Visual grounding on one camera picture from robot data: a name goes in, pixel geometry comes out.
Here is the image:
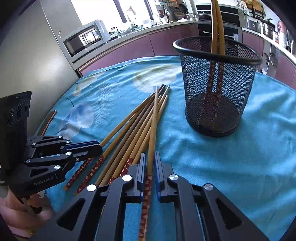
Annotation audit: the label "silver refrigerator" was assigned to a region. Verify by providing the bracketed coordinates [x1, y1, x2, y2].
[1, 1, 78, 136]

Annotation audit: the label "steel stock pot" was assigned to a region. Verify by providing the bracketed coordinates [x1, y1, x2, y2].
[262, 22, 275, 39]

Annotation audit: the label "blue floral tablecloth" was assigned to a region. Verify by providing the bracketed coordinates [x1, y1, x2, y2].
[46, 56, 295, 240]

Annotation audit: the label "purple kitchen cabinets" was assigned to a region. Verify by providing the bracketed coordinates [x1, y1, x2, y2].
[74, 21, 295, 89]

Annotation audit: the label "person's left hand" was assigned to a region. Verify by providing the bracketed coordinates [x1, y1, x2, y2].
[1, 190, 55, 238]

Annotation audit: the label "black range hood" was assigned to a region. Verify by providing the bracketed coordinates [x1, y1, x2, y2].
[196, 4, 240, 27]

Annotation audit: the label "bamboo chopstick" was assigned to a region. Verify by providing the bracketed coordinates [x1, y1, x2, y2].
[100, 101, 154, 186]
[94, 85, 167, 188]
[99, 85, 171, 188]
[138, 87, 159, 241]
[207, 0, 225, 129]
[201, 0, 218, 128]
[74, 85, 170, 195]
[132, 96, 168, 165]
[63, 91, 158, 191]

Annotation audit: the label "wooden chair back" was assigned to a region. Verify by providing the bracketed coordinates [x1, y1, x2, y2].
[38, 110, 57, 136]

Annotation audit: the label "silver microwave oven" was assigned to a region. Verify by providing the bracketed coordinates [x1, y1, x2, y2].
[58, 20, 111, 64]

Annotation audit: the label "black mesh utensil holder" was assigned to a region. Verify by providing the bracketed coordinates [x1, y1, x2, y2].
[173, 36, 262, 138]

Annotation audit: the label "black built-in oven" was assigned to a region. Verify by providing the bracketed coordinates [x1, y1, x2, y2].
[197, 21, 242, 42]

